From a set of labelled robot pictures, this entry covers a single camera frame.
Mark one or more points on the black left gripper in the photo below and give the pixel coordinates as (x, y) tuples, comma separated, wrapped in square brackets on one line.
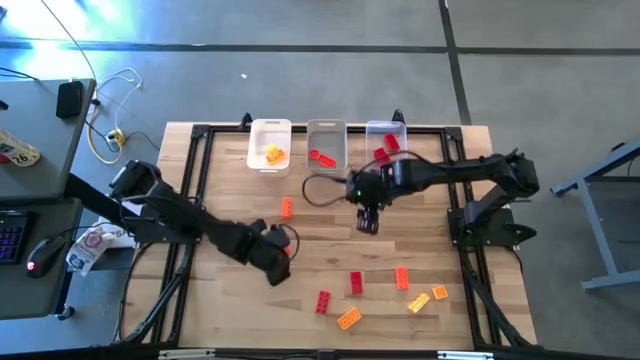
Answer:
[(262, 245)]

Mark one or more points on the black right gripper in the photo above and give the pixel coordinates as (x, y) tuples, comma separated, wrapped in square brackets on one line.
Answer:
[(370, 190)]

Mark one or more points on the red toy brick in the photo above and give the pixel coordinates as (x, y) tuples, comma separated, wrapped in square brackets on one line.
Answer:
[(391, 142), (323, 302), (356, 283), (381, 154)]

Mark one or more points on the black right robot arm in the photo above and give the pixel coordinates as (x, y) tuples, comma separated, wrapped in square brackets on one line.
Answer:
[(450, 172)]

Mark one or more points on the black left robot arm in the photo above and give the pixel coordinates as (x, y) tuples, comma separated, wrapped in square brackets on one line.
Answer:
[(200, 222)]

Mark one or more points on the clear plastic bin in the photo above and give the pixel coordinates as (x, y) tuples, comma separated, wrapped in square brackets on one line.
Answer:
[(375, 132)]

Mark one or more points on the grey plastic bin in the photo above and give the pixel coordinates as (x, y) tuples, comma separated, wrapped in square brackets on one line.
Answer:
[(327, 137)]

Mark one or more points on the small yellow-orange toy brick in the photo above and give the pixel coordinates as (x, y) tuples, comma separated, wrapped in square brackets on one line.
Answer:
[(440, 292)]

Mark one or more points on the white plastic bin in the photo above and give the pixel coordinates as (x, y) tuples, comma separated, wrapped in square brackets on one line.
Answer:
[(260, 135)]

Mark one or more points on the white printed plastic bag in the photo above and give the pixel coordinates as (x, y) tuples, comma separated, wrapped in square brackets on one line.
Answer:
[(92, 242)]

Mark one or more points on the grey metal table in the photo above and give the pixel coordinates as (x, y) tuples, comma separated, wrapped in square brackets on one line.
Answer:
[(600, 235)]

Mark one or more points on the black computer mouse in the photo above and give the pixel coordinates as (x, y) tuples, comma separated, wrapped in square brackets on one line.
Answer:
[(45, 255)]

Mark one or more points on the black power brick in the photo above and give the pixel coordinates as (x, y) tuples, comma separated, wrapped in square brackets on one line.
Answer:
[(70, 99)]

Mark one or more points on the grey office desk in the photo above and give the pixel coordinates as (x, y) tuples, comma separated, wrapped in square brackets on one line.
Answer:
[(35, 110), (20, 295)]

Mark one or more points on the black keyboard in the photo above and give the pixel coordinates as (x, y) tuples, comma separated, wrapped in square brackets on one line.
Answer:
[(11, 235)]

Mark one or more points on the white printed package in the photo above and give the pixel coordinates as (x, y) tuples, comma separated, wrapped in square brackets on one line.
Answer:
[(20, 152)]

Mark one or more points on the black table-level camera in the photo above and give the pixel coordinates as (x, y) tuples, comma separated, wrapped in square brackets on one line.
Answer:
[(326, 355)]

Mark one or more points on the black aluminium table frame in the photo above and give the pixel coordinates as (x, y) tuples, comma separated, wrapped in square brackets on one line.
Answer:
[(225, 130)]

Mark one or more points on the silver metal bracket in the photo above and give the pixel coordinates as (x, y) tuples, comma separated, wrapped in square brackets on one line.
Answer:
[(465, 355), (185, 355)]

